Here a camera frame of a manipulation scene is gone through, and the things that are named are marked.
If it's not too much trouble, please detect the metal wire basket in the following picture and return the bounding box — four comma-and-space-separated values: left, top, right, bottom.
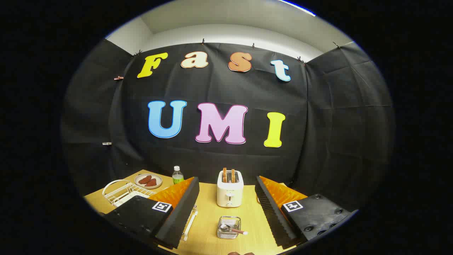
217, 216, 241, 239

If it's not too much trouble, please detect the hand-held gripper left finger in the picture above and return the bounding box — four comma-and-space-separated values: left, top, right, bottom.
104, 176, 200, 249

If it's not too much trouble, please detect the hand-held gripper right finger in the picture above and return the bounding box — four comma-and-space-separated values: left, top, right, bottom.
254, 175, 359, 248

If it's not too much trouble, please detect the white toaster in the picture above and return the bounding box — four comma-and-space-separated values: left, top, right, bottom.
217, 170, 244, 208

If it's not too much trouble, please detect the white wire dish rack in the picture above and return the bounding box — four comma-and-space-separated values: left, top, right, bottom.
102, 180, 197, 242

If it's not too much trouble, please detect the black backdrop cloth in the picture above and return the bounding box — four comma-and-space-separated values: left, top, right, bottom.
61, 39, 395, 209

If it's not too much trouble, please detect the spoon with red checked handle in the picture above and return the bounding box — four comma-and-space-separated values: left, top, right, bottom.
220, 224, 249, 236

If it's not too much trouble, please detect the small grey meat plate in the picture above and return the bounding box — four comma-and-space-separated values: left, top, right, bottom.
134, 173, 163, 189

